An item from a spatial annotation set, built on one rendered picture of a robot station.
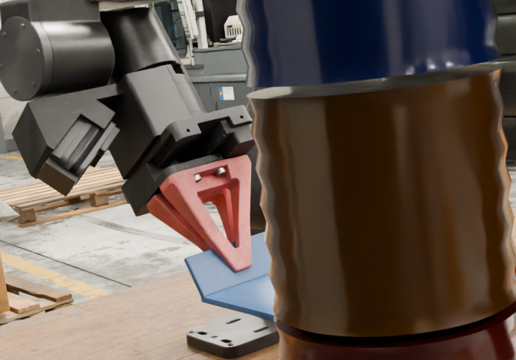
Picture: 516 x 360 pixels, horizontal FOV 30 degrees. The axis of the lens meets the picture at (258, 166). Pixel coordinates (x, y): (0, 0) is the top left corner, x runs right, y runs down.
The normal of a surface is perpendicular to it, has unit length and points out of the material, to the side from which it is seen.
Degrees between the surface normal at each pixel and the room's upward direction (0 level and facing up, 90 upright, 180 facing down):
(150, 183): 92
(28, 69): 86
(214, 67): 90
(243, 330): 0
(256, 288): 2
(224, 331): 0
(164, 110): 59
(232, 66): 90
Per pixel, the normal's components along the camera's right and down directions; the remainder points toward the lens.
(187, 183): 0.57, -0.12
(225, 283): 0.44, -0.46
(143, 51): 0.11, -0.34
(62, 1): 0.74, 0.04
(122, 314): -0.12, -0.98
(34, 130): -0.78, 0.23
